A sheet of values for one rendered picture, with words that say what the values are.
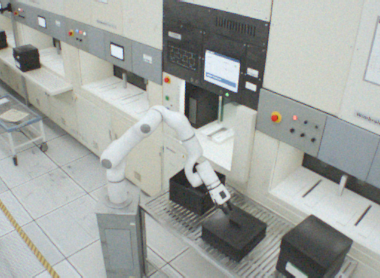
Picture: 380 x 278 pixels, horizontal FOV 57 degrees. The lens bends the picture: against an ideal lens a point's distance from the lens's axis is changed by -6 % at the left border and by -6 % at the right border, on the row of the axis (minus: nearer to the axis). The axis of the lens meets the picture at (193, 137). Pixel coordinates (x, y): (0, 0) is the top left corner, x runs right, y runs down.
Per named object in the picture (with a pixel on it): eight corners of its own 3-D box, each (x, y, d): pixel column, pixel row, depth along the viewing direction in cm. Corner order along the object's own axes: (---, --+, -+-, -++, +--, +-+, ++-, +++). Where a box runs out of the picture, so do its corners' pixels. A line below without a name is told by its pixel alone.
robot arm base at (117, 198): (101, 207, 238) (98, 186, 229) (106, 189, 255) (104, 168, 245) (130, 209, 239) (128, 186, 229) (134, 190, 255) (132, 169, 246)
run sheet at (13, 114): (-3, 116, 399) (-3, 116, 398) (12, 108, 417) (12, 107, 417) (15, 122, 389) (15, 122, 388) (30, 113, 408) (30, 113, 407)
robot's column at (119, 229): (105, 284, 274) (93, 212, 234) (111, 256, 298) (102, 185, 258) (142, 285, 275) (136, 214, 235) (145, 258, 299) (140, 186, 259)
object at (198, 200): (192, 179, 268) (192, 160, 260) (224, 195, 255) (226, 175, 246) (167, 199, 249) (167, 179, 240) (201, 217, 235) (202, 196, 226)
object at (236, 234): (198, 236, 220) (200, 221, 214) (229, 212, 239) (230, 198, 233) (238, 263, 204) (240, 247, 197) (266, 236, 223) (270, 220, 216)
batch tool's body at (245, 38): (159, 213, 345) (156, -2, 244) (224, 172, 405) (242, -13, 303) (230, 267, 294) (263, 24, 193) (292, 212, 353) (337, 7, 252)
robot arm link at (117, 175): (103, 180, 233) (100, 149, 221) (115, 165, 249) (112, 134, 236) (120, 184, 231) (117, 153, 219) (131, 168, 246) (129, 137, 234)
